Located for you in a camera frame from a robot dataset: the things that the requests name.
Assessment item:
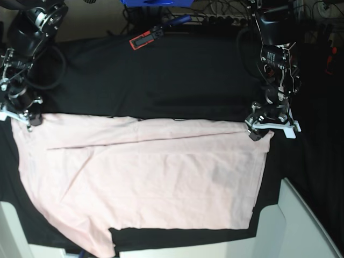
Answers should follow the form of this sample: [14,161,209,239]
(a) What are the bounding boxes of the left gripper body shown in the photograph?
[245,86,295,131]

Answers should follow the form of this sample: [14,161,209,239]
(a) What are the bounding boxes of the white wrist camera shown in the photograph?
[0,111,8,121]
[283,120,302,139]

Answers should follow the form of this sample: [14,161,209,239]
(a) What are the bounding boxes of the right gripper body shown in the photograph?
[1,84,43,132]

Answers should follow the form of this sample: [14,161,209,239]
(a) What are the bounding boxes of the pink T-shirt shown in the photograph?
[11,114,274,257]

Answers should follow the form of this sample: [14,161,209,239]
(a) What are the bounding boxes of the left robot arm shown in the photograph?
[236,1,302,141]

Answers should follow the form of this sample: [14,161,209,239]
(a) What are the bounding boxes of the black table cloth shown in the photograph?
[0,29,344,255]

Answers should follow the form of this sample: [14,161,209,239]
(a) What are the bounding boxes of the blue plastic box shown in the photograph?
[121,0,194,7]

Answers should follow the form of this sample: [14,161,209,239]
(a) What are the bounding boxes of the red clamp front edge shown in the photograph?
[78,250,90,258]

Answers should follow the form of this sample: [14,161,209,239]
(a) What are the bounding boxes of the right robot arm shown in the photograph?
[1,1,68,131]

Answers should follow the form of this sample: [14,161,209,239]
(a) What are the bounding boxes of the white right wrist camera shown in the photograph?
[0,111,8,121]

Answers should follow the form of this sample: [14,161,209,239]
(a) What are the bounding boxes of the black power strip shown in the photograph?
[200,15,252,28]

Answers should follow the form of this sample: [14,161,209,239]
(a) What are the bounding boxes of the red black clamp, blue handle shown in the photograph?
[129,15,191,51]

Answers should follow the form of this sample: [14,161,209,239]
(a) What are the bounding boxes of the red clamp edge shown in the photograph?
[325,47,338,75]
[78,250,90,258]

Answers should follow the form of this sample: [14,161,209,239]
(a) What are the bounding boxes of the red clamp right edge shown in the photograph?
[325,47,338,75]

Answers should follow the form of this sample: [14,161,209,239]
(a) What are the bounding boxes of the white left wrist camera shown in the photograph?
[283,120,302,139]

